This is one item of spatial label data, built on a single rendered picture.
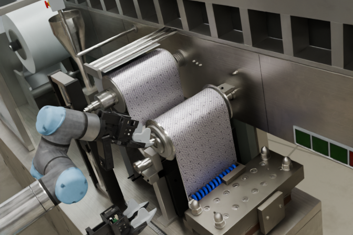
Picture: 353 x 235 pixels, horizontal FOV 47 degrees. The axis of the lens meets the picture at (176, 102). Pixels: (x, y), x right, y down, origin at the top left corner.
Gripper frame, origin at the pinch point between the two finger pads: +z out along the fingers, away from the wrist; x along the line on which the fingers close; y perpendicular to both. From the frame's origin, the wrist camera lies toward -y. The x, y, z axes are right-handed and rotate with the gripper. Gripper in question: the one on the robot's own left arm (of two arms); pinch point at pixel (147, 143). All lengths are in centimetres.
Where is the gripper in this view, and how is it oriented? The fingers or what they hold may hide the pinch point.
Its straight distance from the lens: 127.0
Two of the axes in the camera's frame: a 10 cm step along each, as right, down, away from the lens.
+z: 7.2, 1.9, 6.7
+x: -6.1, -2.8, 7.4
